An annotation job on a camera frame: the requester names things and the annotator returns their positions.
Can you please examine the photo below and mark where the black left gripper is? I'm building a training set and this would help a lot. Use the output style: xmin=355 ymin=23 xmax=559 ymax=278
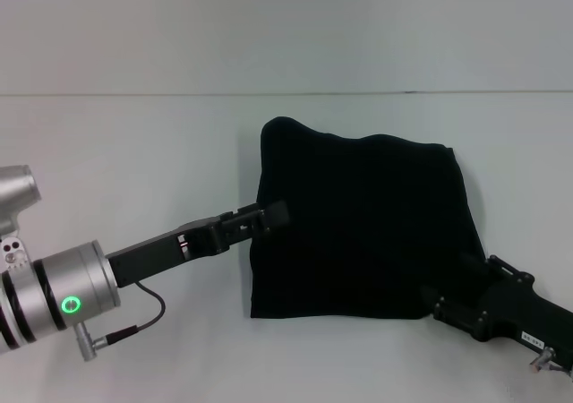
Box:
xmin=104 ymin=199 xmax=292 ymax=290

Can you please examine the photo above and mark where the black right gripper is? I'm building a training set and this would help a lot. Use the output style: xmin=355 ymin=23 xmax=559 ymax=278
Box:
xmin=420 ymin=251 xmax=573 ymax=372

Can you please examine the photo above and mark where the black shirt with FREE print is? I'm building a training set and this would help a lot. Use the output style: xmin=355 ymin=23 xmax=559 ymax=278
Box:
xmin=249 ymin=116 xmax=490 ymax=322

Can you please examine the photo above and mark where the right arm cable with plug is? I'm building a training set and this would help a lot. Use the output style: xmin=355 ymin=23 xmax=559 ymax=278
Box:
xmin=526 ymin=347 xmax=573 ymax=376

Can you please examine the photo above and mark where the arm cable with plug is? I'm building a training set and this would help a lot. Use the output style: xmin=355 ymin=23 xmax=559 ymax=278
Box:
xmin=526 ymin=347 xmax=573 ymax=376
xmin=73 ymin=279 xmax=167 ymax=363

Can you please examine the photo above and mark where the left arm cable with plug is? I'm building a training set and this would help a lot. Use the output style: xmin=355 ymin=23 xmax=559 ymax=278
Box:
xmin=73 ymin=279 xmax=167 ymax=363

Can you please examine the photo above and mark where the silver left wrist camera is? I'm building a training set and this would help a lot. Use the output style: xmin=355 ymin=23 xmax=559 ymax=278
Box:
xmin=0 ymin=165 xmax=44 ymax=284

